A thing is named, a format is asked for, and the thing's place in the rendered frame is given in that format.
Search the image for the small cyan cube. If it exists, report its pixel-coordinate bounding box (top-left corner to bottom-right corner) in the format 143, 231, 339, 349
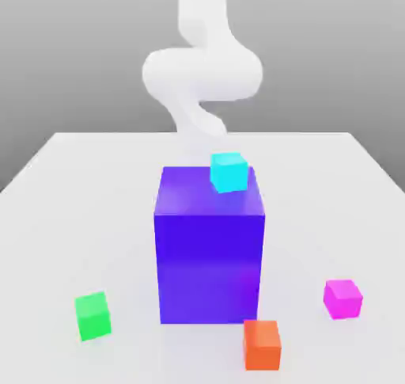
210, 151, 249, 194

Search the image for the small green cube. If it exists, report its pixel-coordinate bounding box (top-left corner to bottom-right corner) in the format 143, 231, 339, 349
74, 291, 112, 342

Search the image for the small orange cube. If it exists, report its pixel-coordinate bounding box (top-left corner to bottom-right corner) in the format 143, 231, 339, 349
242, 319, 282, 371

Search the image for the small magenta cube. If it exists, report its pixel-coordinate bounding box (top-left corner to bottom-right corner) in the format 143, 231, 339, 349
323, 279, 364, 321

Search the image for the large purple box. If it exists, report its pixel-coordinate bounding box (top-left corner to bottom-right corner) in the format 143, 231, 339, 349
153, 165, 266, 325

